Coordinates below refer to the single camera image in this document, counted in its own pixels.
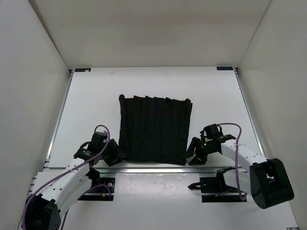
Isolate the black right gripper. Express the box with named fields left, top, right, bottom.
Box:
left=182, top=138, right=216, bottom=165

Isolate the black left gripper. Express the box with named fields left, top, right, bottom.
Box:
left=100, top=138, right=128, bottom=166

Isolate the black pleated skirt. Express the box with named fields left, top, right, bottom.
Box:
left=119, top=94, right=193, bottom=165

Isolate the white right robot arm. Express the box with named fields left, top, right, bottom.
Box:
left=187, top=124, right=295, bottom=209

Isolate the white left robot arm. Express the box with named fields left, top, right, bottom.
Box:
left=21, top=130, right=119, bottom=230

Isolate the right blue table label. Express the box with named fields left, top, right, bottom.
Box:
left=216, top=66, right=234, bottom=71

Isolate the blue table label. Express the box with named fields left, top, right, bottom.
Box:
left=74, top=68, right=91, bottom=72
left=216, top=66, right=234, bottom=71

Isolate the left blue table label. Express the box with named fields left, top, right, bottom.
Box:
left=74, top=68, right=91, bottom=72

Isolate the aluminium table rail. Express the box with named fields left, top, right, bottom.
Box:
left=96, top=167, right=220, bottom=174

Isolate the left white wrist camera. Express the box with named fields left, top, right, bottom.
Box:
left=99, top=130, right=108, bottom=136

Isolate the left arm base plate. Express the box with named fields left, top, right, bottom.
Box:
left=78, top=174, right=116, bottom=201

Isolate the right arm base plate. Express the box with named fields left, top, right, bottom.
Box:
left=188, top=172, right=247, bottom=203

